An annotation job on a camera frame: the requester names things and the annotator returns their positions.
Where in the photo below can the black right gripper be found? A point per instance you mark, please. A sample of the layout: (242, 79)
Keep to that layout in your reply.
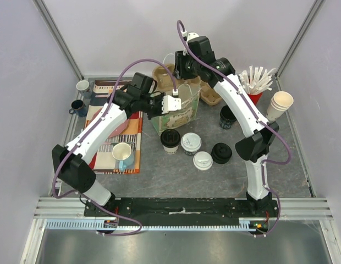
(180, 66)

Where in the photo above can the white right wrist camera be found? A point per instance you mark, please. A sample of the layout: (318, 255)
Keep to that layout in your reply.
(187, 36)

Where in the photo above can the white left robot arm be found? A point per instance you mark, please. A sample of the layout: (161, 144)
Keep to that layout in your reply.
(71, 162)

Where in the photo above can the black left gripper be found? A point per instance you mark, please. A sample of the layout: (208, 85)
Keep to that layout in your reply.
(159, 113)

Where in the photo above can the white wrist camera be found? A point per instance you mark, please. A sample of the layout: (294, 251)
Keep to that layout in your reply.
(171, 103)
(187, 36)

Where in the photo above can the aluminium frame post right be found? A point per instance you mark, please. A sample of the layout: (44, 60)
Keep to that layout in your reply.
(312, 13)

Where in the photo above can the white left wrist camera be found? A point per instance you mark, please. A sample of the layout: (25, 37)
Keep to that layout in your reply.
(171, 103)

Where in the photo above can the grey ceramic mug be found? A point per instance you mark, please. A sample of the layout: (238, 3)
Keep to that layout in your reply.
(84, 88)

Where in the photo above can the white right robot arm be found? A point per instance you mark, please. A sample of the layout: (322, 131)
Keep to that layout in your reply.
(198, 60)

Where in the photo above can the white paper cup stack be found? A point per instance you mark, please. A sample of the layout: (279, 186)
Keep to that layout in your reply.
(280, 102)

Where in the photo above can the colourful patterned placemat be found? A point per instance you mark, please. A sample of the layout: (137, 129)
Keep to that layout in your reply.
(103, 161)

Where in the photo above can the light blue ceramic mug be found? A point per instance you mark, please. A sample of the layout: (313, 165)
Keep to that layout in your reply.
(123, 154)

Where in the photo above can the aluminium frame post left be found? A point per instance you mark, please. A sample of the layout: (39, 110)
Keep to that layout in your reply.
(48, 18)

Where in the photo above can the white wrapped straws bundle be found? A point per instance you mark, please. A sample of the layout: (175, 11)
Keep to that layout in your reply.
(256, 80)

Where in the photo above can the green patterned paper bag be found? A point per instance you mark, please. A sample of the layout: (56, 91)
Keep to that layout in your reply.
(189, 103)

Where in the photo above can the white slotted cable duct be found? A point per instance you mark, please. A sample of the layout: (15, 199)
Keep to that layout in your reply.
(104, 225)

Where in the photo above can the white plastic cup lid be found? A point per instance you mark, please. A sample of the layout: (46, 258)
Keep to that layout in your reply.
(191, 142)

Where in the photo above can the red ribbed paper cup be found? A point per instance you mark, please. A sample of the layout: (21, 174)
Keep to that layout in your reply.
(255, 98)

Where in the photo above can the white lid stack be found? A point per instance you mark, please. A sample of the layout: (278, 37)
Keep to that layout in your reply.
(203, 161)

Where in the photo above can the brown pulp cup carrier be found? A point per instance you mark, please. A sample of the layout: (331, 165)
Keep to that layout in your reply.
(164, 81)

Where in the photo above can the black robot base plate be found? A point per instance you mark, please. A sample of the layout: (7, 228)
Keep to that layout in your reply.
(190, 210)

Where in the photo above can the black paper cup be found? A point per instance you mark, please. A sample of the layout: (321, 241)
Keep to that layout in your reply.
(190, 152)
(227, 118)

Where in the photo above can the black plastic lid stack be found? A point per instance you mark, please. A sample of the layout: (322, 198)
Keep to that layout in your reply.
(221, 153)

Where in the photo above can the dark blue ceramic mug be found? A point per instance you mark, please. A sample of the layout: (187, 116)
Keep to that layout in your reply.
(79, 108)

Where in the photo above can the pink dotted plate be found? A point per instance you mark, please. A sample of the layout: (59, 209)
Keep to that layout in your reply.
(94, 111)

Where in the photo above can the aluminium frame post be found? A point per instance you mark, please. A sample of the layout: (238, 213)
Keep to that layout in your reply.
(312, 13)
(48, 18)

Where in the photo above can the black plastic cup lid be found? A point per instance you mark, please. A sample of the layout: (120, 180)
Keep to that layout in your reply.
(170, 138)

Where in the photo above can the brown pulp carrier stack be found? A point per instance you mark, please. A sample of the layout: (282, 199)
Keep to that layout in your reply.
(209, 96)

